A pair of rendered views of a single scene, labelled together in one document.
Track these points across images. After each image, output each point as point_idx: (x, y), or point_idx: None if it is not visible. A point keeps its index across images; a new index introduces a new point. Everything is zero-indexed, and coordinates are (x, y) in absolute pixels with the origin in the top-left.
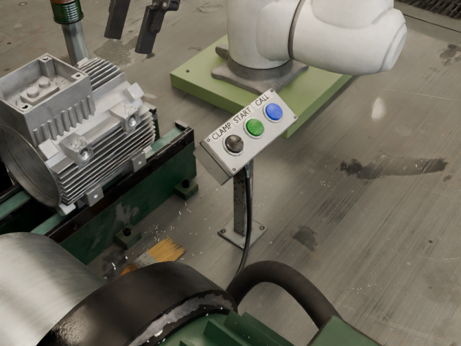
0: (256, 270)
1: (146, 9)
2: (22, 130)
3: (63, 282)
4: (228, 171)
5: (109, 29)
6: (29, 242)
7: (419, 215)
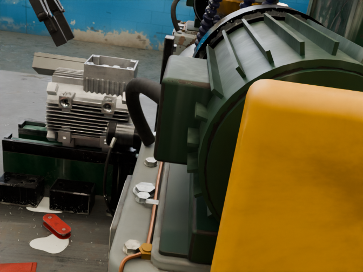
0: (175, 6)
1: (62, 14)
2: (136, 75)
3: (193, 47)
4: None
5: (65, 36)
6: (188, 54)
7: (17, 104)
